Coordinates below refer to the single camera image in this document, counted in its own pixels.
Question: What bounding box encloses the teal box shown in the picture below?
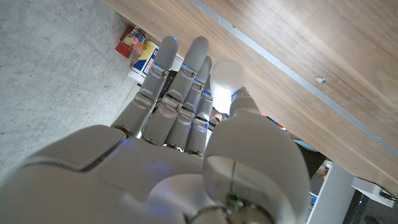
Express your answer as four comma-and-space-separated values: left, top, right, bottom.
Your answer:
292, 136, 318, 152

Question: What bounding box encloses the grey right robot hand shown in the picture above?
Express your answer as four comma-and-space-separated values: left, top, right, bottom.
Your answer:
0, 35, 312, 224

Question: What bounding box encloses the white shelf unit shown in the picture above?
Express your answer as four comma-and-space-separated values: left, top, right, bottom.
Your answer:
306, 161, 355, 224

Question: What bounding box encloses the seated person grey shirt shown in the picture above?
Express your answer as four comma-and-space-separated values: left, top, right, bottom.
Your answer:
210, 108, 231, 125

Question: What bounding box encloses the white power strip box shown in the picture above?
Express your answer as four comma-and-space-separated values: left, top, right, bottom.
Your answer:
351, 176, 397, 208

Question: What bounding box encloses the white wipes canister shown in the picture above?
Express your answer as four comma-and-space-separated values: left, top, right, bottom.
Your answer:
127, 39, 184, 85

